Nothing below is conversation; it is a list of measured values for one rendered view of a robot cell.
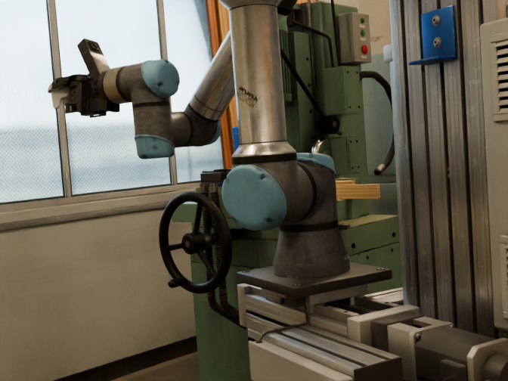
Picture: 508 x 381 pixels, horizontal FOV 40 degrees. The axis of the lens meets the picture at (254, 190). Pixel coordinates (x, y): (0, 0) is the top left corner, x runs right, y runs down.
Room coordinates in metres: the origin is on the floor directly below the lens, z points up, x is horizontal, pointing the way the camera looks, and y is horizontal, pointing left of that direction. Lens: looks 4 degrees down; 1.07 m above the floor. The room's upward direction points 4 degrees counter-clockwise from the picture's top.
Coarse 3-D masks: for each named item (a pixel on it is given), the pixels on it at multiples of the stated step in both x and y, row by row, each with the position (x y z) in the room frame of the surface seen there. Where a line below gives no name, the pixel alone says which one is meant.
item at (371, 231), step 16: (352, 224) 2.18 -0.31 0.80; (368, 224) 2.19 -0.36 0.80; (384, 224) 2.26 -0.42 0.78; (240, 240) 2.05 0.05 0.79; (256, 240) 2.00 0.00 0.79; (272, 240) 1.96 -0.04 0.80; (352, 240) 2.12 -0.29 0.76; (368, 240) 2.18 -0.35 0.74; (384, 240) 2.25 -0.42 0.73; (192, 256) 2.20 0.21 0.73; (240, 256) 2.05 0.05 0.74; (256, 256) 2.01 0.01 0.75; (272, 256) 1.97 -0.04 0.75
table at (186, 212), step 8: (344, 200) 1.95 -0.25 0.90; (352, 200) 1.98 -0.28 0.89; (184, 208) 2.21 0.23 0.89; (192, 208) 2.19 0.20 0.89; (344, 208) 1.95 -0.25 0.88; (352, 208) 1.98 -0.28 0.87; (176, 216) 2.24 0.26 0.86; (184, 216) 2.21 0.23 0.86; (192, 216) 2.19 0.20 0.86; (344, 216) 1.94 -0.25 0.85; (352, 216) 1.97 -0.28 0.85; (360, 216) 2.00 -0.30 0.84; (200, 224) 2.02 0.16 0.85; (232, 224) 1.94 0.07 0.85
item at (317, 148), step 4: (320, 140) 2.17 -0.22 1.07; (324, 140) 2.17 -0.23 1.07; (328, 140) 2.19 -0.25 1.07; (316, 144) 2.15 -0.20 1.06; (320, 144) 2.16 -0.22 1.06; (324, 144) 2.18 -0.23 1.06; (328, 144) 2.19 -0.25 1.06; (312, 148) 2.15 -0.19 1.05; (316, 148) 2.15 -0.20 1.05; (320, 148) 2.15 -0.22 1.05; (324, 148) 2.18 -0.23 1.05; (328, 148) 2.19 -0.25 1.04; (312, 152) 2.15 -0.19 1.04; (316, 152) 2.14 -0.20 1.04; (320, 152) 2.16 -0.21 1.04; (324, 152) 2.17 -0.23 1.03; (328, 152) 2.18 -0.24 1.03
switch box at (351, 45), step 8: (344, 16) 2.28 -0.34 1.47; (352, 16) 2.27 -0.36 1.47; (360, 16) 2.29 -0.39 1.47; (368, 16) 2.33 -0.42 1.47; (344, 24) 2.29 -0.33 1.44; (352, 24) 2.27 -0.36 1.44; (368, 24) 2.33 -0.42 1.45; (344, 32) 2.29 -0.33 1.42; (352, 32) 2.27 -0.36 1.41; (360, 32) 2.29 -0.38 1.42; (368, 32) 2.33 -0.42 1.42; (344, 40) 2.29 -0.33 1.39; (352, 40) 2.27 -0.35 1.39; (360, 40) 2.29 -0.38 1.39; (368, 40) 2.32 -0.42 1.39; (344, 48) 2.29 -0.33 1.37; (352, 48) 2.27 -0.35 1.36; (360, 48) 2.28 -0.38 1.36; (368, 48) 2.32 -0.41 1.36; (344, 56) 2.29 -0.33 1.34; (352, 56) 2.27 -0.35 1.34; (360, 56) 2.28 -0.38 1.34; (368, 56) 2.32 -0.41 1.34
